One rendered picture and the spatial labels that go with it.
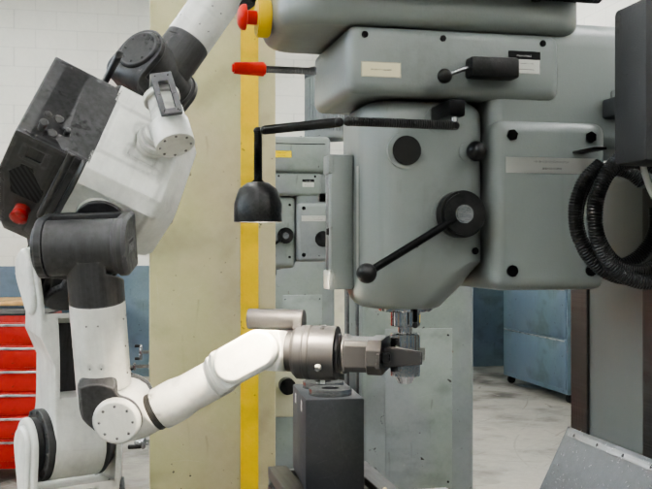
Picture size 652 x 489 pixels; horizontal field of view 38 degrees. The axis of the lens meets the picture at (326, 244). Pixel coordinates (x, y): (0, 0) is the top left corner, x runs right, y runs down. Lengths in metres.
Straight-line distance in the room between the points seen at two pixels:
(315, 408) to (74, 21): 9.05
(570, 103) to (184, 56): 0.74
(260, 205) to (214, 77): 1.88
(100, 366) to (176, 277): 1.62
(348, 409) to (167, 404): 0.48
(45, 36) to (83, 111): 9.02
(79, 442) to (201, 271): 1.34
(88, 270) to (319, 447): 0.65
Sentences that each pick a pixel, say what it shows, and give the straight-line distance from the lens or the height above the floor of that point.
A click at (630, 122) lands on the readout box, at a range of 1.31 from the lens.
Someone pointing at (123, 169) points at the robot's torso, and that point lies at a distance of 1.63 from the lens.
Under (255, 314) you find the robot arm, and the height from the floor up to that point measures 1.29.
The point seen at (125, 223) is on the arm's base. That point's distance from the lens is 1.53.
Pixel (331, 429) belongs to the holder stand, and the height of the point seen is 1.04.
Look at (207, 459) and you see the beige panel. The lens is 3.26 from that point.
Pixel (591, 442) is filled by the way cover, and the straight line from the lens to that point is 1.75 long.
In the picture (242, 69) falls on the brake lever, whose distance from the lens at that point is 1.58.
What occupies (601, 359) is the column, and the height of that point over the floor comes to 1.21.
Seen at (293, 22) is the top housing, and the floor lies 1.73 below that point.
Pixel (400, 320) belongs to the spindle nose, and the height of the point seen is 1.29.
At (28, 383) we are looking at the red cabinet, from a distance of 5.98.
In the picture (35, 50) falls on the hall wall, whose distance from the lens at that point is 10.68.
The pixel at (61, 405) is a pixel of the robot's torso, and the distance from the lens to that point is 1.94.
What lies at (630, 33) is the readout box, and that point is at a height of 1.68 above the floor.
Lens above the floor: 1.41
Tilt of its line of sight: level
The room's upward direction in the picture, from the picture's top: straight up
